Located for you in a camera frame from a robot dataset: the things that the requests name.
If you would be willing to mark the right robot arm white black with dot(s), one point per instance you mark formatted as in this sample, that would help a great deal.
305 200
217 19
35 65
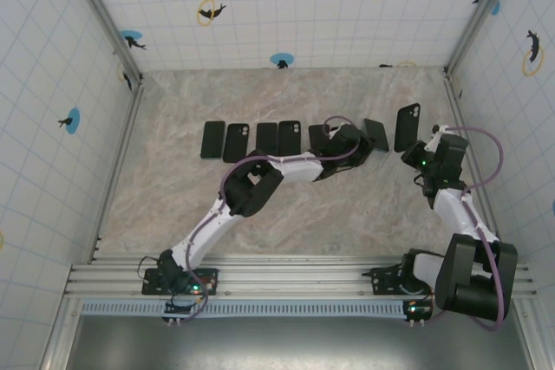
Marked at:
455 214

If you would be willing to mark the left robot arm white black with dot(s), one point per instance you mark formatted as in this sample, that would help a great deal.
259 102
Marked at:
204 231

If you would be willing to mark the aluminium extrusion mounting beam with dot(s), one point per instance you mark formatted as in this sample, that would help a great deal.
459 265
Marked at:
295 277

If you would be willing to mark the grey metal panel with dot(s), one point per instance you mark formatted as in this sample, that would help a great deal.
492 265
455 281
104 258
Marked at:
303 344

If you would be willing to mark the aluminium table side rail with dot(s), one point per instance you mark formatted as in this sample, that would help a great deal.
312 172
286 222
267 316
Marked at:
119 162
472 157

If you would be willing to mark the aluminium corner post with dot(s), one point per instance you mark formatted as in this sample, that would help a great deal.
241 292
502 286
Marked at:
481 10
104 19

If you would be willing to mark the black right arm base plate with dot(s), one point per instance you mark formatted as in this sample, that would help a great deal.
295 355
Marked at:
381 283

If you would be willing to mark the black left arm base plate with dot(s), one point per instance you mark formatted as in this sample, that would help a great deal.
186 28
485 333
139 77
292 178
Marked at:
152 287

